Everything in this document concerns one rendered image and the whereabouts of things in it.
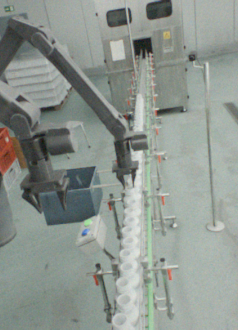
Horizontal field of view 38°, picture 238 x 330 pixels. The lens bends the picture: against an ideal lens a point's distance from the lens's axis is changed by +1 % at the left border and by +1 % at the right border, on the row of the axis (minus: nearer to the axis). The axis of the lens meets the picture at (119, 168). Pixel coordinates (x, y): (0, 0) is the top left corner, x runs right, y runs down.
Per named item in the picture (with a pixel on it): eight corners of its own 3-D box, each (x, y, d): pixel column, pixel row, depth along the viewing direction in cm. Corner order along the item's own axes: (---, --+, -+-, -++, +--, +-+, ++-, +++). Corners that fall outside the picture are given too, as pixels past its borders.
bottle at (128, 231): (144, 262, 123) (137, 223, 116) (141, 274, 118) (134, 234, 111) (128, 262, 125) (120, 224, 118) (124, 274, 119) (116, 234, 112)
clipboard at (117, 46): (126, 58, 574) (122, 38, 561) (112, 61, 577) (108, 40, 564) (126, 58, 577) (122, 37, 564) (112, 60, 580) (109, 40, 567)
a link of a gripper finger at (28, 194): (57, 218, 84) (47, 184, 81) (29, 221, 85) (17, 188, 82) (62, 203, 91) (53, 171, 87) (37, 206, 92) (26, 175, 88)
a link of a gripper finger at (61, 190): (71, 216, 84) (62, 182, 80) (43, 219, 85) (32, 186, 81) (76, 202, 90) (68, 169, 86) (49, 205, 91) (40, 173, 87)
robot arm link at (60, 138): (19, 103, 81) (7, 116, 73) (68, 95, 79) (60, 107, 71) (35, 149, 86) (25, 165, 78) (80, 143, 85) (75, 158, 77)
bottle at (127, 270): (124, 303, 108) (115, 261, 101) (143, 300, 108) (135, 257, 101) (126, 320, 102) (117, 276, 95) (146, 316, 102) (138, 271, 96)
